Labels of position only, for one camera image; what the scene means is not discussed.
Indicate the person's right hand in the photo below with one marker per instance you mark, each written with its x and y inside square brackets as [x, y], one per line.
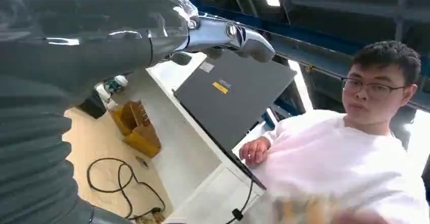
[254, 152]

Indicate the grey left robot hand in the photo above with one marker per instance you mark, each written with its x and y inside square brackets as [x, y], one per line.
[84, 31]

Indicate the dark grey laptop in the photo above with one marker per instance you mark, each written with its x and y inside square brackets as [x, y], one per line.
[231, 98]

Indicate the black box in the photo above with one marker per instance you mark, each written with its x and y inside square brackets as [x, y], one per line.
[92, 106]

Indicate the person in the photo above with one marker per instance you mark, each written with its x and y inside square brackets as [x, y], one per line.
[336, 162]

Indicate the wooden card box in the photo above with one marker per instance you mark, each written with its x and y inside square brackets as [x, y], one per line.
[137, 132]

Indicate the power strip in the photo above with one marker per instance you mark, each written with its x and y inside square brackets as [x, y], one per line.
[149, 218]

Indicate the person's glasses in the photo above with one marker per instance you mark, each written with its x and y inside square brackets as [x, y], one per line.
[369, 89]

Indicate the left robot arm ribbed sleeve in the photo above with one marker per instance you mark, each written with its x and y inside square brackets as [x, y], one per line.
[33, 155]

